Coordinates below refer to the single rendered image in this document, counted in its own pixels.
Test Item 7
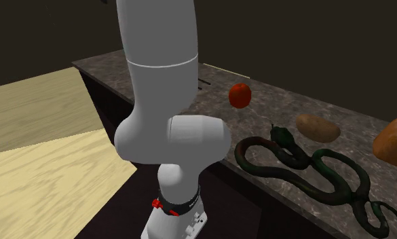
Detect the red apple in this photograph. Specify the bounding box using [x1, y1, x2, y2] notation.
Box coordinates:
[228, 82, 252, 110]

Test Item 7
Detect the dark robot stand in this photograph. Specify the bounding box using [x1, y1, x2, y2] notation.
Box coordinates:
[74, 162, 337, 239]

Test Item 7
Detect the dark green toy snake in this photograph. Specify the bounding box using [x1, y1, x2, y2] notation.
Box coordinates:
[233, 124, 397, 239]

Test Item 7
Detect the brown potato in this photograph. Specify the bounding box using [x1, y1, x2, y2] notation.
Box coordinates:
[295, 113, 341, 144]

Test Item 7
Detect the brown bread loaf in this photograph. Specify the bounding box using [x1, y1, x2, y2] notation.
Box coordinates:
[372, 113, 397, 172]

